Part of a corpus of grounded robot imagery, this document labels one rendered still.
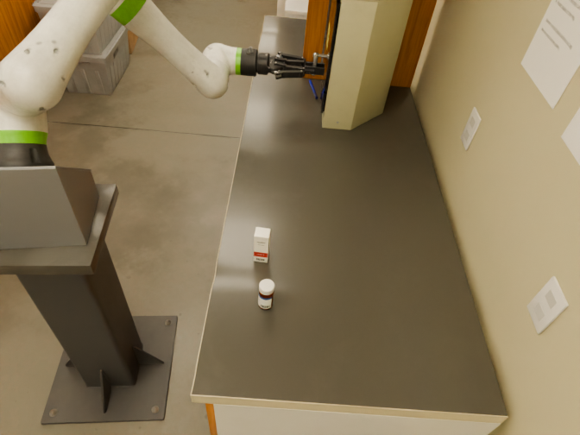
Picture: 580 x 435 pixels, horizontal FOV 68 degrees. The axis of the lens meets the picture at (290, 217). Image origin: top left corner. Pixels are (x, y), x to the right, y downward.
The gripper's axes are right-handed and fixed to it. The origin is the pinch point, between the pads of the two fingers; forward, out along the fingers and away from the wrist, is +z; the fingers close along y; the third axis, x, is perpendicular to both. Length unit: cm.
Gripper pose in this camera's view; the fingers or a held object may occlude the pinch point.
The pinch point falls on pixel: (314, 68)
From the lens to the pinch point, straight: 164.3
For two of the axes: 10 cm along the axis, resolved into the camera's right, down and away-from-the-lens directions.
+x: -0.7, 5.6, 8.2
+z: 10.0, 0.8, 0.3
